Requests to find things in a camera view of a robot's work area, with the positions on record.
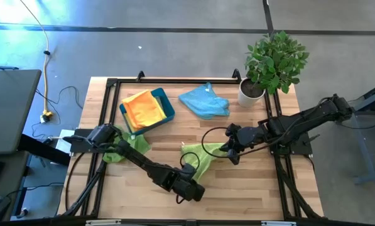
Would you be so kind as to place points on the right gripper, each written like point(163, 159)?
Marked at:
point(247, 138)

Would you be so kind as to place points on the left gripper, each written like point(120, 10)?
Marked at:
point(187, 190)

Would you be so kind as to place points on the lime green microfiber towel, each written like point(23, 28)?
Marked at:
point(203, 153)

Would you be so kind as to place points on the blue microfiber towel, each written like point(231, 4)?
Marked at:
point(203, 102)

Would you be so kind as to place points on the teal plastic bin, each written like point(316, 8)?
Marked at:
point(170, 110)

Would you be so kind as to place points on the orange microfiber towel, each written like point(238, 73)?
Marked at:
point(143, 110)

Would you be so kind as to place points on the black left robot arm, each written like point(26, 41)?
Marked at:
point(140, 160)

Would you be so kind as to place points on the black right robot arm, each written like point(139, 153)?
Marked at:
point(300, 122)

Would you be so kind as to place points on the grass green microfiber towel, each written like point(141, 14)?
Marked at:
point(140, 144)

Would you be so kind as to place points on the white ribbed plant pot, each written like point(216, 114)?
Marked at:
point(244, 100)

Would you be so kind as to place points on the green leafy plant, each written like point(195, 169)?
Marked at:
point(275, 59)

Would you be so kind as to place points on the grey metal stand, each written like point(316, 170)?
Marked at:
point(361, 144)

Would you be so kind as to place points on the white power box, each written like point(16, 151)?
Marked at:
point(62, 145)

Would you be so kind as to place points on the black angled beam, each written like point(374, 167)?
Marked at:
point(46, 150)

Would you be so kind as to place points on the yellow plug power strip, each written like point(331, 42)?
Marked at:
point(46, 115)

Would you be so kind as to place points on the grey desk with keyboard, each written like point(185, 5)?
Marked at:
point(14, 169)

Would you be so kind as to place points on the dark grey desk top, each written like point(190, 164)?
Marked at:
point(11, 110)

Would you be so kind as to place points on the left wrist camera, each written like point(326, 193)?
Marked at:
point(188, 171)

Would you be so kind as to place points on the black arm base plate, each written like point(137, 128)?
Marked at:
point(77, 142)
point(303, 144)

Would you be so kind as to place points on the black aluminium table frame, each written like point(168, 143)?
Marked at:
point(190, 81)

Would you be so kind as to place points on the silver frame bracket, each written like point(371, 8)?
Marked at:
point(103, 222)
point(279, 223)

